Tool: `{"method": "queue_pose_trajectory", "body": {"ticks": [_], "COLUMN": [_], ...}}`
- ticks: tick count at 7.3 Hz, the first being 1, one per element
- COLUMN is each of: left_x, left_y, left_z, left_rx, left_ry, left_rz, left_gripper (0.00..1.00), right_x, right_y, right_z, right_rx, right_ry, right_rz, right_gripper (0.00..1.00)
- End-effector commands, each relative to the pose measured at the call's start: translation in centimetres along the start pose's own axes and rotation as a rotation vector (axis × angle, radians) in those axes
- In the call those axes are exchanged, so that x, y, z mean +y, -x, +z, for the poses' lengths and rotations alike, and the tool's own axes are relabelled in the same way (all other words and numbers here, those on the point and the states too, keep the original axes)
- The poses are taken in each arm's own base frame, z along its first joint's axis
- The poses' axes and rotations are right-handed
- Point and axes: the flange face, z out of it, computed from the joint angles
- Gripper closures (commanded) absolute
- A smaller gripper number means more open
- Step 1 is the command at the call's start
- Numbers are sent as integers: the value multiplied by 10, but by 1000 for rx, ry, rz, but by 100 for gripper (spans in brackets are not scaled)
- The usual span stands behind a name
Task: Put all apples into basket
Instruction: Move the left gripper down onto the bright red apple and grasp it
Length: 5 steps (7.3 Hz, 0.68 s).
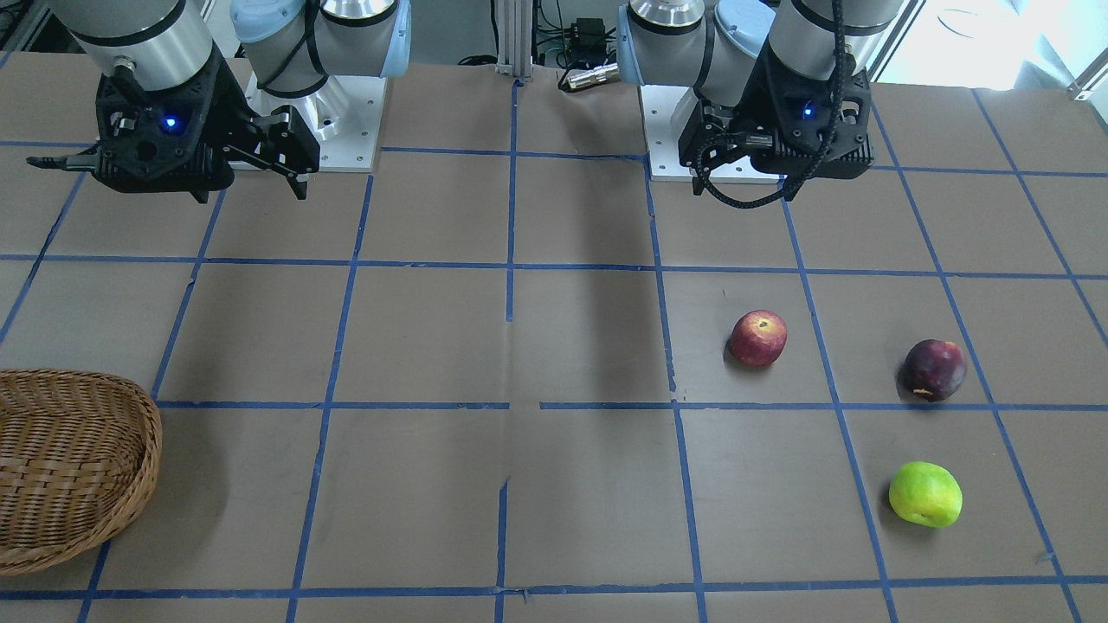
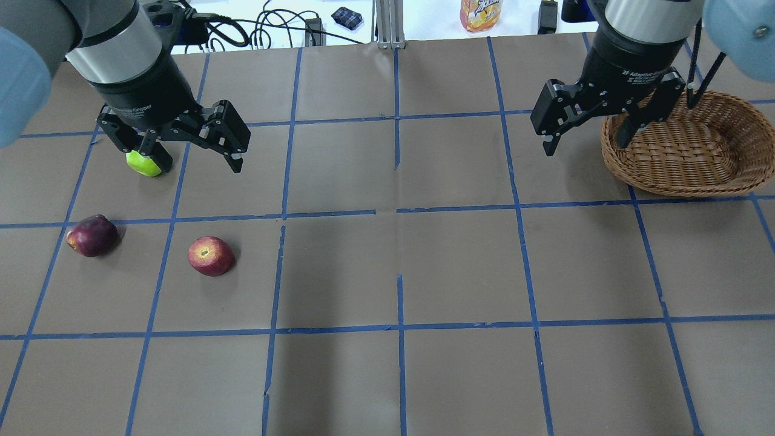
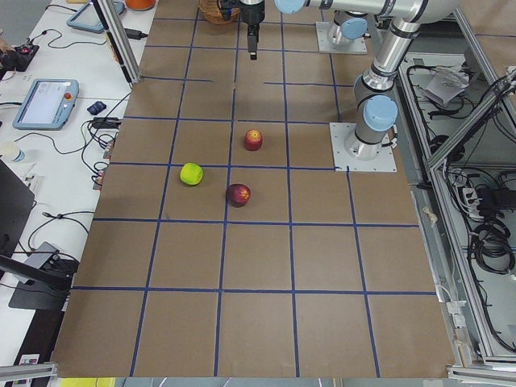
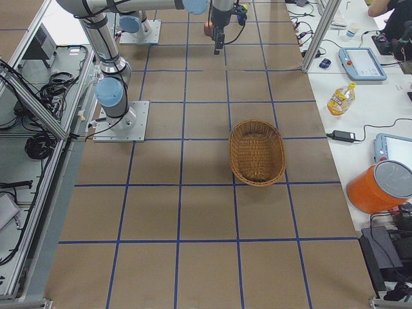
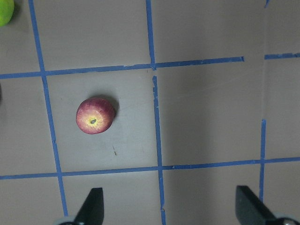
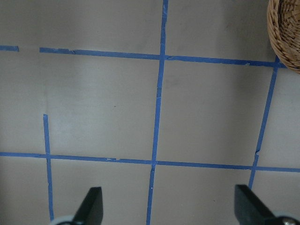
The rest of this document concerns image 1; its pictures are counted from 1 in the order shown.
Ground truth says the red apple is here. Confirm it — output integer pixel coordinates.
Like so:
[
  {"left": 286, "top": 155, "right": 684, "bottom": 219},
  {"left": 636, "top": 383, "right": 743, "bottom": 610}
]
[{"left": 727, "top": 309, "right": 789, "bottom": 368}]

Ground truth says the robot left arm silver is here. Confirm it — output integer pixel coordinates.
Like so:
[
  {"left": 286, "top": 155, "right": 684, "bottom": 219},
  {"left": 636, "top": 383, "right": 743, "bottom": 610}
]
[{"left": 616, "top": 1, "right": 903, "bottom": 183}]

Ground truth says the woven wicker basket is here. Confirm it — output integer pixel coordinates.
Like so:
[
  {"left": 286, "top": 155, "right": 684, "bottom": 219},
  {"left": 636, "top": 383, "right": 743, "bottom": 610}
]
[{"left": 1, "top": 369, "right": 164, "bottom": 578}]

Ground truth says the aluminium frame post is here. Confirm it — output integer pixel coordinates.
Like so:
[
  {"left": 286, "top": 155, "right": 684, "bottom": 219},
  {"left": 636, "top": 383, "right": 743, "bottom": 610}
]
[{"left": 493, "top": 0, "right": 535, "bottom": 83}]

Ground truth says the black braided cable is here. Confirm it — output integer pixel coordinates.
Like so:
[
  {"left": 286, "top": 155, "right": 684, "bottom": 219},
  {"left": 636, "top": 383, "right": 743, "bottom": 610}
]
[{"left": 694, "top": 0, "right": 847, "bottom": 210}]

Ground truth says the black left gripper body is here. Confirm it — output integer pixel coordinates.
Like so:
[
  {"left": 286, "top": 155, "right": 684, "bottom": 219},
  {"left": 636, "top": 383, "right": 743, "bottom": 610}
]
[{"left": 678, "top": 67, "right": 873, "bottom": 180}]

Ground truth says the green apple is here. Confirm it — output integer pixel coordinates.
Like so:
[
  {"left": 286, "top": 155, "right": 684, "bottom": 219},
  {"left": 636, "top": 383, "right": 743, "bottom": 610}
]
[{"left": 888, "top": 461, "right": 964, "bottom": 529}]

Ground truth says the dark purple apple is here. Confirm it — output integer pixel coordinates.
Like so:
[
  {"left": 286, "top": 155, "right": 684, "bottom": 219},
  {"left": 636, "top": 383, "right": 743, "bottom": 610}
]
[{"left": 897, "top": 339, "right": 967, "bottom": 402}]

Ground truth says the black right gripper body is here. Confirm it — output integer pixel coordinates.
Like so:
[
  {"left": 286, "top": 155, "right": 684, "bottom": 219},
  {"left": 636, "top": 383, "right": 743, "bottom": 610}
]
[{"left": 92, "top": 67, "right": 261, "bottom": 202}]

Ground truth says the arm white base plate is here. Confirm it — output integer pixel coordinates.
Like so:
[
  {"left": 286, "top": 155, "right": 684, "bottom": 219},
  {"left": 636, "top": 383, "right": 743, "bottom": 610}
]
[
  {"left": 639, "top": 83, "right": 784, "bottom": 184},
  {"left": 245, "top": 74, "right": 390, "bottom": 174}
]

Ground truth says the robot right arm silver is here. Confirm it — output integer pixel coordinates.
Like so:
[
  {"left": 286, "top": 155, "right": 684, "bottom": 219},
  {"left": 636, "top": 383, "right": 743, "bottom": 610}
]
[{"left": 27, "top": 1, "right": 412, "bottom": 202}]

